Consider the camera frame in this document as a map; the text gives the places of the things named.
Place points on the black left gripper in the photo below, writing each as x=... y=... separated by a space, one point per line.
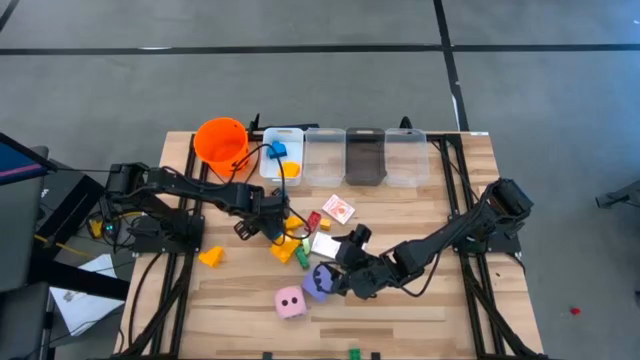
x=270 y=210

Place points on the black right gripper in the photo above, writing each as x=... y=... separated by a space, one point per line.
x=362 y=275

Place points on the large orange-yellow toy brick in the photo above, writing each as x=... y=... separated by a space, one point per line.
x=284 y=250

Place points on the small yellow toy brick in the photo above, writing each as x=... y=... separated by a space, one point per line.
x=325 y=224

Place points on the dark green toy brick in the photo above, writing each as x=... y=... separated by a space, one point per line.
x=302 y=258

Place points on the purple foam die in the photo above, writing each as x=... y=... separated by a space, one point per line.
x=314 y=287

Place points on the pink foam die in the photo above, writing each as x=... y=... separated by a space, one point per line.
x=290 y=302

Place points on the blue toy brick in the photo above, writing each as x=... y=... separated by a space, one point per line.
x=276 y=150

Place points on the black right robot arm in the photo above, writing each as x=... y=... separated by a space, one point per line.
x=450 y=235

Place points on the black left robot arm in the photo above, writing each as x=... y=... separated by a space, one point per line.
x=200 y=187

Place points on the light green toy brick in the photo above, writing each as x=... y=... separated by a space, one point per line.
x=306 y=246

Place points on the red toy brick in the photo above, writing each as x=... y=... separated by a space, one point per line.
x=313 y=221

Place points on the card deck diamond print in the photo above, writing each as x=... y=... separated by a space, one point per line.
x=338 y=209

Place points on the orange-yellow wedge toy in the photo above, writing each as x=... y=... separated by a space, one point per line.
x=212 y=256

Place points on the white plastic bin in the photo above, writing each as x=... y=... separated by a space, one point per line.
x=267 y=170

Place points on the clear plastic bin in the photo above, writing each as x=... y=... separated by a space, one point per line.
x=325 y=160
x=406 y=160

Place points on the dark smoky plastic bin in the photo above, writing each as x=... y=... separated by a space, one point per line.
x=365 y=160

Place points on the orange pumpkin bucket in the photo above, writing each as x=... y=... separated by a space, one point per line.
x=220 y=142

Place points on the electronics with green light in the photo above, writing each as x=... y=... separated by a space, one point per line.
x=107 y=229

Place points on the white label sticker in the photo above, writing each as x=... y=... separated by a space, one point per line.
x=478 y=133

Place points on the white paper sheets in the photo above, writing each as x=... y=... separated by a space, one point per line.
x=85 y=310

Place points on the black equipment box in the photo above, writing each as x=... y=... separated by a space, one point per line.
x=65 y=195

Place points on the laptop with blue screen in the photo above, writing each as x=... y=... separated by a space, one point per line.
x=20 y=162

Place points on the black stand leg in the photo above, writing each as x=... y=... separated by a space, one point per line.
x=620 y=197

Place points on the long black camera mount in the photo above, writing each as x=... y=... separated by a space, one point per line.
x=280 y=126

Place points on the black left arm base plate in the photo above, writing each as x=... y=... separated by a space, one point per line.
x=150 y=245

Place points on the black left table frame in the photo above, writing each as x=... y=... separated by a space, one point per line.
x=178 y=310

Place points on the black table frame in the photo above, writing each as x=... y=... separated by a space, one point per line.
x=178 y=310
x=473 y=310

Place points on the black right table frame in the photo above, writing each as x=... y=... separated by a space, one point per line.
x=473 y=310

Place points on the small black bracket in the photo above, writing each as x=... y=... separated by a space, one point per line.
x=406 y=122

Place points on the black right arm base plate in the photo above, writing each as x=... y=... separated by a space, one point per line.
x=500 y=245

